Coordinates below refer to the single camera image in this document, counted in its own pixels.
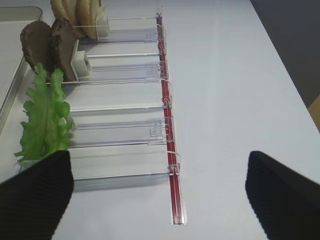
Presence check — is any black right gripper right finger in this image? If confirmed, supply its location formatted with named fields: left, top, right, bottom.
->
left=245, top=150, right=320, bottom=240

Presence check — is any tan bread slice right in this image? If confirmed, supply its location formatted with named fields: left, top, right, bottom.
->
left=76, top=0, right=102, bottom=40

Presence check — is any clear acrylic right rack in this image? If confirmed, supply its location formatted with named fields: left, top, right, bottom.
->
left=61, top=8, right=186, bottom=225

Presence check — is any green lettuce leaf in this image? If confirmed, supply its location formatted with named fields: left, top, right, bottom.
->
left=44, top=68, right=72, bottom=157
left=14, top=63, right=51, bottom=164

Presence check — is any tan bread slice left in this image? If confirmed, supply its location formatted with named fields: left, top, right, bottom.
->
left=50, top=0, right=85, bottom=38

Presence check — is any cream metal tray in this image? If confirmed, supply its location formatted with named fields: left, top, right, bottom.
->
left=0, top=6, right=43, bottom=130

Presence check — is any brown meat patty left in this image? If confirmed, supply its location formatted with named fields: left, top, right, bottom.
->
left=20, top=20, right=55, bottom=74

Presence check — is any brown meat patty right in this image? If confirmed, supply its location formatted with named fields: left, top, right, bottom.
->
left=49, top=17, right=78, bottom=82

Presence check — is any brown meat patty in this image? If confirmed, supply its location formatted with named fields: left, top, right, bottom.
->
left=20, top=20, right=55, bottom=74
left=49, top=17, right=78, bottom=82

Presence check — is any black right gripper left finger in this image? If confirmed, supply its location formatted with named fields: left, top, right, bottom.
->
left=0, top=150, right=74, bottom=240

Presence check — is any tan bread slice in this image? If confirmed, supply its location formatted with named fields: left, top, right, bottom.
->
left=50, top=0, right=85, bottom=38
left=76, top=0, right=102, bottom=40

